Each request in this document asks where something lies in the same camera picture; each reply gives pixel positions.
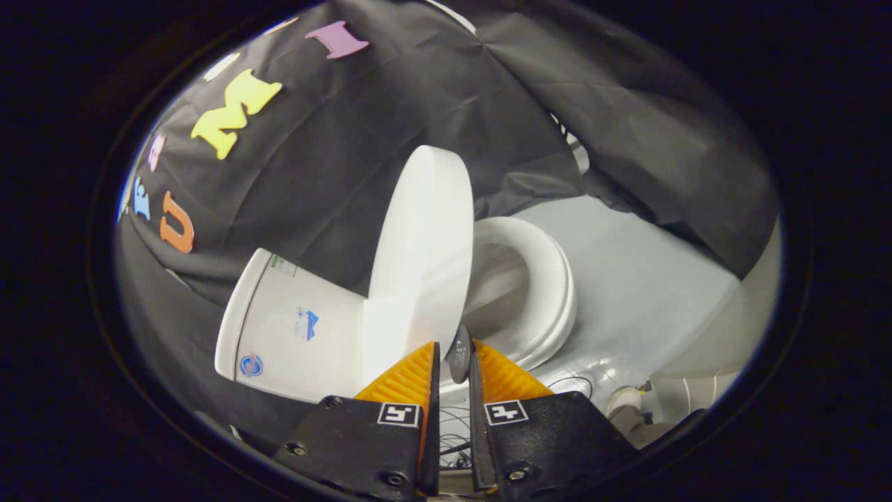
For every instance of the white toilet with tank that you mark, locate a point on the white toilet with tank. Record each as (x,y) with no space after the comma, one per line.
(279,307)

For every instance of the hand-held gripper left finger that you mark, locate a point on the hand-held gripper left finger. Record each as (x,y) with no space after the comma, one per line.
(431,418)

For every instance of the white toilet seat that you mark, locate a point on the white toilet seat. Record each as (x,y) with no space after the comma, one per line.
(557,279)

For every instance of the white drain pipe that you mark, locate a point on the white drain pipe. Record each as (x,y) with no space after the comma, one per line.
(690,390)

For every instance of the white toilet lid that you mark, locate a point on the white toilet lid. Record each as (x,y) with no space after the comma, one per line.
(425,230)

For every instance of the black backdrop cloth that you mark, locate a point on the black backdrop cloth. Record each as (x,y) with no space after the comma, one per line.
(334,160)

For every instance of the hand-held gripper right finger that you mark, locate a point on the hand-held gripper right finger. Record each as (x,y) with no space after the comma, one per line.
(477,418)

